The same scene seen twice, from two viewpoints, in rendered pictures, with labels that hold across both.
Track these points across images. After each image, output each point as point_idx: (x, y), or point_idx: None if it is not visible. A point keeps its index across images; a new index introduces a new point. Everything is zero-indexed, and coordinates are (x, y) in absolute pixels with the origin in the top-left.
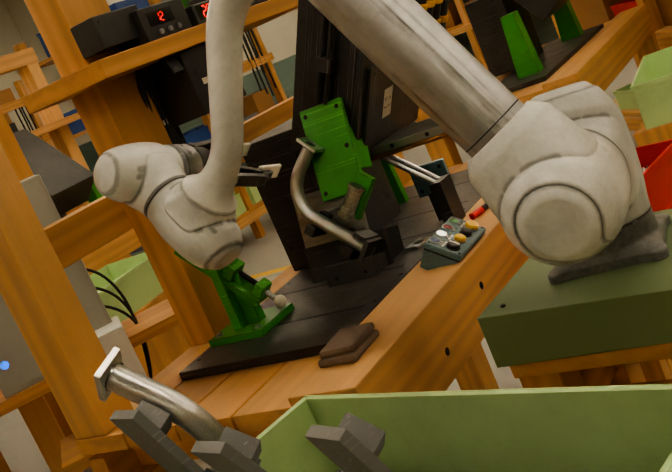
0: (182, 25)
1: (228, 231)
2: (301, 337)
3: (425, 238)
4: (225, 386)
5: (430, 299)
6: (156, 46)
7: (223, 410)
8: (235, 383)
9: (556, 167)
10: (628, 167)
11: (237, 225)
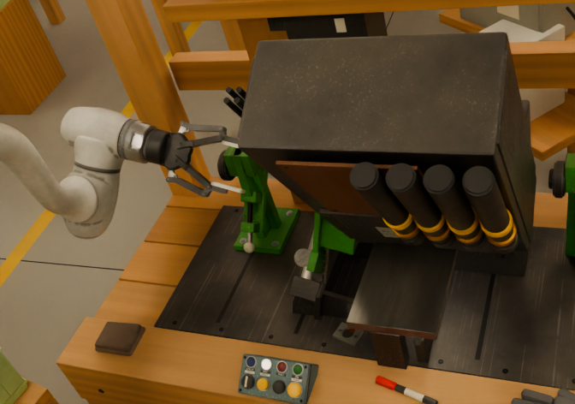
0: None
1: (70, 228)
2: (197, 287)
3: (352, 338)
4: (179, 252)
5: (169, 383)
6: (239, 8)
7: (133, 269)
8: (177, 258)
9: None
10: None
11: (85, 228)
